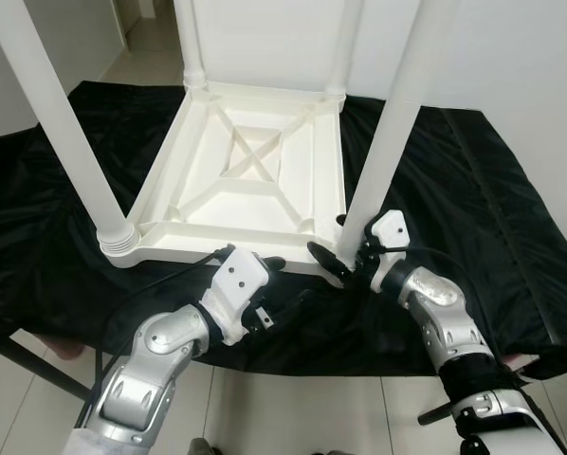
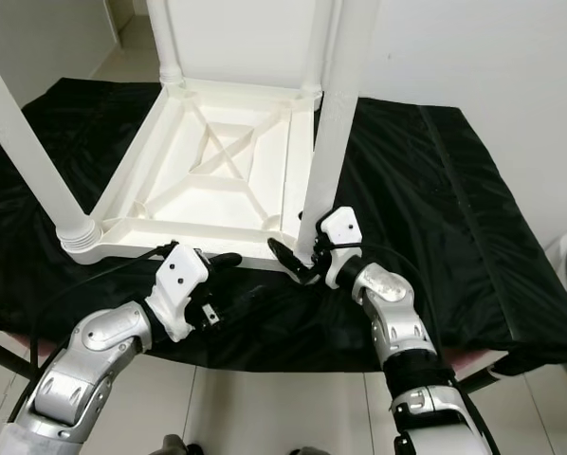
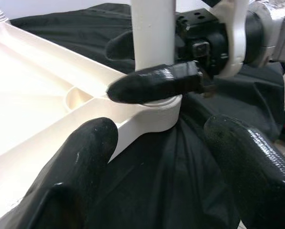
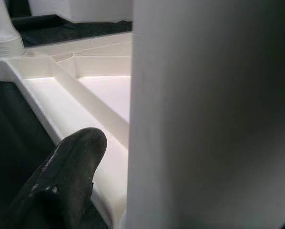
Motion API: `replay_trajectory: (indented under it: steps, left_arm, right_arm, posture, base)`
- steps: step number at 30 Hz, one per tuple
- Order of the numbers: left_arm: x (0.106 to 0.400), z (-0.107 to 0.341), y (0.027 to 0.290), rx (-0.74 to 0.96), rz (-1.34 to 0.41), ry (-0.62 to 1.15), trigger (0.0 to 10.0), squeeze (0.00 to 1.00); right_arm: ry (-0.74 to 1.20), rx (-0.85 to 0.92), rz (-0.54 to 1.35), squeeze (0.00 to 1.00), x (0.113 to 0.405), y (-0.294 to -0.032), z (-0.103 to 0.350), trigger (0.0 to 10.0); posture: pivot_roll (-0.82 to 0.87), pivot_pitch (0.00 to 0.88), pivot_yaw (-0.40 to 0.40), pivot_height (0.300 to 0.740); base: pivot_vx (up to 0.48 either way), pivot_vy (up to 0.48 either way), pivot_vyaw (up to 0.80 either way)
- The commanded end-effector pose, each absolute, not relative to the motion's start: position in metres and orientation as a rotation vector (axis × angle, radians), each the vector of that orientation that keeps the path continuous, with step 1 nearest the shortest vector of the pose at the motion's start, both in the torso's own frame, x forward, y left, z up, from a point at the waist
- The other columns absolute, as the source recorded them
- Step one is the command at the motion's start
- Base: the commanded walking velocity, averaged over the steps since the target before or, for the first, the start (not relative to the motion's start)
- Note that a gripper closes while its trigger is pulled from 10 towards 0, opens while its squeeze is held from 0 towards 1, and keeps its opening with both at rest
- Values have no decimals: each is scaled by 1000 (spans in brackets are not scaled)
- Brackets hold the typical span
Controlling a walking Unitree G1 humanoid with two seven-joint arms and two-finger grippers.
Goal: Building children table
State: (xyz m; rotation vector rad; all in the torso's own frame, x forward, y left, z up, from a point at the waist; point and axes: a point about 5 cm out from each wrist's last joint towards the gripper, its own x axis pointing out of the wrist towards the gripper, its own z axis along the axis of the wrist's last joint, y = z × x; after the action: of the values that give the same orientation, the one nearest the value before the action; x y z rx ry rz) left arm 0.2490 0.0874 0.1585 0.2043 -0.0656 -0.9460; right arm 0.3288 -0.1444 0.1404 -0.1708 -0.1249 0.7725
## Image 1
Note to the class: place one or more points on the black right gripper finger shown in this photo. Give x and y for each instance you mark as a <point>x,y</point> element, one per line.
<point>331,263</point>

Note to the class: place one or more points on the white plastic table top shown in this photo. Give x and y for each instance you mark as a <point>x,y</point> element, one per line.
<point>265,204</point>

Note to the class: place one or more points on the white plastic table leg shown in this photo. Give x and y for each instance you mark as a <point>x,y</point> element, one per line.
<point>345,47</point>
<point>191,43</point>
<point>56,114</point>
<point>402,104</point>

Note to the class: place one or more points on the grey robot left foot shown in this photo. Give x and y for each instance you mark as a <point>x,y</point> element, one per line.
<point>202,447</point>

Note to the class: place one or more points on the grey robot foot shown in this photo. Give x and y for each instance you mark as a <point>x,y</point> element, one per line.
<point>333,451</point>
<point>202,447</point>

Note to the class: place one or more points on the black cloth table cover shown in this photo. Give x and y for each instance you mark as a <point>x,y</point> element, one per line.
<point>511,209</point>

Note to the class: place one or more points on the grey robot right foot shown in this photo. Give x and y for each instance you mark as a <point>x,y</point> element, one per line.
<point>333,451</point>

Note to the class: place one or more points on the black metal table leg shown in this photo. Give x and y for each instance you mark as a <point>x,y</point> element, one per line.
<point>37,368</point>
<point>435,412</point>

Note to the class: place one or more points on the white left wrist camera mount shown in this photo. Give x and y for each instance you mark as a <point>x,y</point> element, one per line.
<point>238,275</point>

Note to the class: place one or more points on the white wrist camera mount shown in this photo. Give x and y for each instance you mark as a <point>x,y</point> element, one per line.
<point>238,275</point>
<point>390,227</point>

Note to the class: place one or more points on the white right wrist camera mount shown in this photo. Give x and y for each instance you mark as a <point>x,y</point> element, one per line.
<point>390,227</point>

